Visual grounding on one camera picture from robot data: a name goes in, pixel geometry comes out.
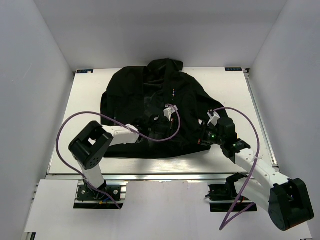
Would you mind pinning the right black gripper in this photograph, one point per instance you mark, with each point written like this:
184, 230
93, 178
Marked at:
202, 138

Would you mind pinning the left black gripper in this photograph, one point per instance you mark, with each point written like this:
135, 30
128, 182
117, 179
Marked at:
169, 129

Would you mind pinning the black jacket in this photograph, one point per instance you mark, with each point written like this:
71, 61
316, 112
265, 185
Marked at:
159, 88

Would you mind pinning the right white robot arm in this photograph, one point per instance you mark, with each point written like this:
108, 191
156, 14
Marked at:
286, 200

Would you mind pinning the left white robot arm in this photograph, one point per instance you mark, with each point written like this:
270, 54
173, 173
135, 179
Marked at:
90, 146

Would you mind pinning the blue table label right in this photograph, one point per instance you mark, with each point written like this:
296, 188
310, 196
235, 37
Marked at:
233, 69

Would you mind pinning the blue table label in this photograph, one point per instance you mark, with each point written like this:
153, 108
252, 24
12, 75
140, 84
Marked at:
84, 71
233, 69

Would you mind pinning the blue table label left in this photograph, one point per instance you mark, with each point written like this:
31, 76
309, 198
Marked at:
84, 71

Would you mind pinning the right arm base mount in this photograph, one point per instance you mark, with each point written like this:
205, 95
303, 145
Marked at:
222, 196

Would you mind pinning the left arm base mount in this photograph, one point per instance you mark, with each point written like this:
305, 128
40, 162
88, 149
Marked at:
88, 199

